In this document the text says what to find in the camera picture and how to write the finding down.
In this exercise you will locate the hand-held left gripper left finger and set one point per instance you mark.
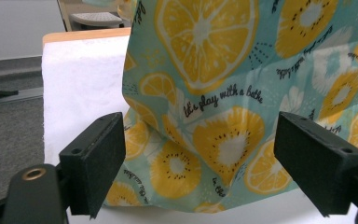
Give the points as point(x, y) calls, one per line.
point(96, 155)

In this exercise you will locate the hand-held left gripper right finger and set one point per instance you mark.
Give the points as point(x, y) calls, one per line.
point(317, 158)

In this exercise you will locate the fruit print cloth bag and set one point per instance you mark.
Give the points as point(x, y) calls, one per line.
point(205, 62)

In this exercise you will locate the wooden table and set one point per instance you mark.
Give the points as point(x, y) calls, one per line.
point(84, 33)

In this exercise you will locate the office chair base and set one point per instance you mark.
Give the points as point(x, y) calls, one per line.
point(96, 18)

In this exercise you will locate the white cabinet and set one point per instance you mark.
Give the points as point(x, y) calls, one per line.
point(18, 28)

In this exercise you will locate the aluminium floor rail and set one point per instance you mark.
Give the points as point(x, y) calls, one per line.
point(28, 95)

